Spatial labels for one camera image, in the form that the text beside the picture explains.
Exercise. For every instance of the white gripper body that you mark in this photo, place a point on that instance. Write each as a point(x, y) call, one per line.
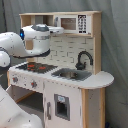
point(56, 30)

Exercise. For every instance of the white toy microwave door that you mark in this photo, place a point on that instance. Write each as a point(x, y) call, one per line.
point(74, 23)

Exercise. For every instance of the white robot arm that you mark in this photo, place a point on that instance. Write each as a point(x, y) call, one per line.
point(33, 41)

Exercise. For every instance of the wooden toy kitchen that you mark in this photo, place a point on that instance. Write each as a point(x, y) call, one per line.
point(64, 54)

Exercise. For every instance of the black toy stovetop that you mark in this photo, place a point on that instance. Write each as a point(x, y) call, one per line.
point(36, 67)

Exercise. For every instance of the black toy faucet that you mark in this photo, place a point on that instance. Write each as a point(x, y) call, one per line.
point(80, 64)

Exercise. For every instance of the grey toy sink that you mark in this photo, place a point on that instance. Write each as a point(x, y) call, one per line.
point(72, 74)

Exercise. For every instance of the right stove knob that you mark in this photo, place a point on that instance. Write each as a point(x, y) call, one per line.
point(33, 84)

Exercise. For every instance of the stove knob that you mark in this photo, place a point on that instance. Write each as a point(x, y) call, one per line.
point(15, 79)
point(33, 84)

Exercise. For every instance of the left stove knob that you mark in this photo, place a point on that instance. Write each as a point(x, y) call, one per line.
point(15, 79)

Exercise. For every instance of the white cabinet door with dispenser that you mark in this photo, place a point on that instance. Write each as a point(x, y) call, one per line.
point(62, 106)

